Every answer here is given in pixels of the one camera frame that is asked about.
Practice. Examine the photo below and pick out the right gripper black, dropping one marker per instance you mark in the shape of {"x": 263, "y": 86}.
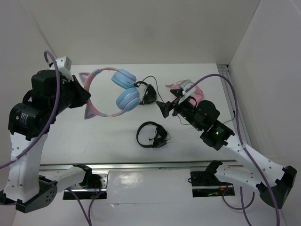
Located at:
{"x": 165, "y": 108}

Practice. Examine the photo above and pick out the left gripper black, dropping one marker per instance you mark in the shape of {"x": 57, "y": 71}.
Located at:
{"x": 83, "y": 95}

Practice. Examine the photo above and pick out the pink blue cat-ear headphones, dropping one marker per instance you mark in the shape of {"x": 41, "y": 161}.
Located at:
{"x": 126, "y": 101}

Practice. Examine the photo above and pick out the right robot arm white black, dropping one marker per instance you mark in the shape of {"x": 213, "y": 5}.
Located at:
{"x": 273, "y": 182}

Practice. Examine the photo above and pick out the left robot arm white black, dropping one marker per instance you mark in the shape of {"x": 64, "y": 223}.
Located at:
{"x": 29, "y": 125}

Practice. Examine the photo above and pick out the black headphones far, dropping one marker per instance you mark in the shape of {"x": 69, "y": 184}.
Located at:
{"x": 149, "y": 94}

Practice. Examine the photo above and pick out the black headphones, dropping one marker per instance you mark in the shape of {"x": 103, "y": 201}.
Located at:
{"x": 149, "y": 94}
{"x": 161, "y": 135}

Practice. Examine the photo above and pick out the black headphones near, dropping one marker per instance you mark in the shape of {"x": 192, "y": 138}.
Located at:
{"x": 161, "y": 135}

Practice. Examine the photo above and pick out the pink gaming headset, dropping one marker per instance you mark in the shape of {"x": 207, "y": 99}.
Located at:
{"x": 196, "y": 96}

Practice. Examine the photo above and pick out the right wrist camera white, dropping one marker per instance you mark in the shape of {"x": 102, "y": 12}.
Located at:
{"x": 187, "y": 89}

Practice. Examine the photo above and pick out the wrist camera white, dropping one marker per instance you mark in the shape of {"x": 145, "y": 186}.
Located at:
{"x": 64, "y": 65}
{"x": 187, "y": 89}

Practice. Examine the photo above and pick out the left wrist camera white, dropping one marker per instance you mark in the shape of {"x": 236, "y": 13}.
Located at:
{"x": 64, "y": 65}

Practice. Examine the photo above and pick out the aluminium side rail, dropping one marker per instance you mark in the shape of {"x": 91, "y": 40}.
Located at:
{"x": 234, "y": 113}

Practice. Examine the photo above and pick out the aluminium front rail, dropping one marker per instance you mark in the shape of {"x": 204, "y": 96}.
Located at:
{"x": 139, "y": 165}

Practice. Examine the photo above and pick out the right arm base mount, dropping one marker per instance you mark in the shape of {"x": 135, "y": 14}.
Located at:
{"x": 207, "y": 185}

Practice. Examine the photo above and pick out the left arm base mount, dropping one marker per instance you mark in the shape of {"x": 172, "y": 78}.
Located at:
{"x": 94, "y": 186}

